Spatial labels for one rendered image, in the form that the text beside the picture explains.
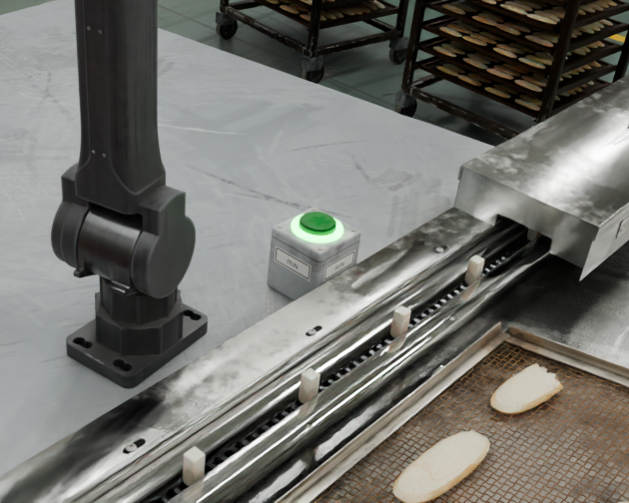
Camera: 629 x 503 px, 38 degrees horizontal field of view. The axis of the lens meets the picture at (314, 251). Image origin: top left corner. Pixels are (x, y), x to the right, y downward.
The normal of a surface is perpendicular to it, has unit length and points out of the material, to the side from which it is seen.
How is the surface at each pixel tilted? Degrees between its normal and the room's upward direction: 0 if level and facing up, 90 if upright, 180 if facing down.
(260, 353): 0
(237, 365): 0
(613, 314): 0
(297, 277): 90
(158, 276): 90
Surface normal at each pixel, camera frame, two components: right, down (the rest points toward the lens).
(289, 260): -0.65, 0.36
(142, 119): 0.87, 0.34
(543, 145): 0.11, -0.83
